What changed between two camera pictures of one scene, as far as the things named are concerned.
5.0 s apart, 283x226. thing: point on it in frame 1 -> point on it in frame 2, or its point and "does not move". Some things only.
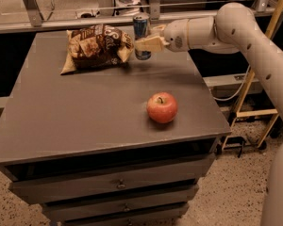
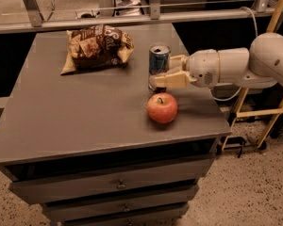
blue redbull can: x=141 y=29 -> x=158 y=63
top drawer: x=36 y=190 does not move
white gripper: x=175 y=35 -> x=203 y=67
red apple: x=161 y=107 does not move
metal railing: x=263 y=5 does not move
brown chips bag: x=95 y=47 does not move
